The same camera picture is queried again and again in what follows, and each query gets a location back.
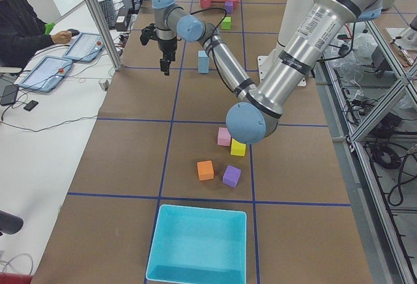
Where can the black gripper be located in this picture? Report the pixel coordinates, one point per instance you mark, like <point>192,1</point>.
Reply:
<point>167,47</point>

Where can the light blue foam block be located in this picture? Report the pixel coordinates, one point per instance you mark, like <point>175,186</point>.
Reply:
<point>203,67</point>

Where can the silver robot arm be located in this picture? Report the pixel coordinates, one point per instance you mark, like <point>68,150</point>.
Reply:
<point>315,24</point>

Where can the person's hand on mouse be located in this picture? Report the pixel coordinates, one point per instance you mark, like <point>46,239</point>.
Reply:
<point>62,37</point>

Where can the red foam block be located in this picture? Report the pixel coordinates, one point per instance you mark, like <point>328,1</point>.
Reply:
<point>205,3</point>

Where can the green foam block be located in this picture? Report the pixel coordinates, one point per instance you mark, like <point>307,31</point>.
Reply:
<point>226,23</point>

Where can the purple foam block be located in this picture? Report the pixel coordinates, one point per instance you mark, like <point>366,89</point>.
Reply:
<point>229,6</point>
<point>231,176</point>

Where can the black keyboard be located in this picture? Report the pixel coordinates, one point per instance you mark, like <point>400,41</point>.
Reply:
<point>108,10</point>

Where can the pink-red foam block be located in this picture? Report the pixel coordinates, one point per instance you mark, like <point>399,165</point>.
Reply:
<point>234,2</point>

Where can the upper teach pendant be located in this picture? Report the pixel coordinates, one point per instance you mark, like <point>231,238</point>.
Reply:
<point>85,48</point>

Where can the teach pendant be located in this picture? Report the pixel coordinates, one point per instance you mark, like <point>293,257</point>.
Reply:
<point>47,74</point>
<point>85,48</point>

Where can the black computer mouse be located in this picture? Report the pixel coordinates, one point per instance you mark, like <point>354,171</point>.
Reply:
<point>73,32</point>

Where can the light pink foam block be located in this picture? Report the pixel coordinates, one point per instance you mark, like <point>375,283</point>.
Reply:
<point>224,137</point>

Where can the yellow foam block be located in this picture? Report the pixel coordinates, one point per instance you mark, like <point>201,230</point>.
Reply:
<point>237,148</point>

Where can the lower teach pendant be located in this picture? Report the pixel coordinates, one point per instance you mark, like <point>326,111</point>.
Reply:
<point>47,74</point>

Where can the far orange foam block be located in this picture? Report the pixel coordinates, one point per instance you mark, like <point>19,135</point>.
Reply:
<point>205,170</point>

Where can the far purple foam block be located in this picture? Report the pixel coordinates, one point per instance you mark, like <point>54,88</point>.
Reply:
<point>231,176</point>

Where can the seated person black jacket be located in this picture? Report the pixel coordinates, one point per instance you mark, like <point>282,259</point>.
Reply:
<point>23,33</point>

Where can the black smartphone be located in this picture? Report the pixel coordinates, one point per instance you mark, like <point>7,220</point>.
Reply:
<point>30,105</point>

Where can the teal plastic bin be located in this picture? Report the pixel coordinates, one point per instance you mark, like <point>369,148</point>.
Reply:
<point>198,245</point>

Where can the aluminium frame post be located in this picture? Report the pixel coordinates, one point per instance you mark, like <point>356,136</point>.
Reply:
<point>99,20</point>

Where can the white pedestal column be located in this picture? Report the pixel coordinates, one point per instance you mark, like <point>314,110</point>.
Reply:
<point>294,14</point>

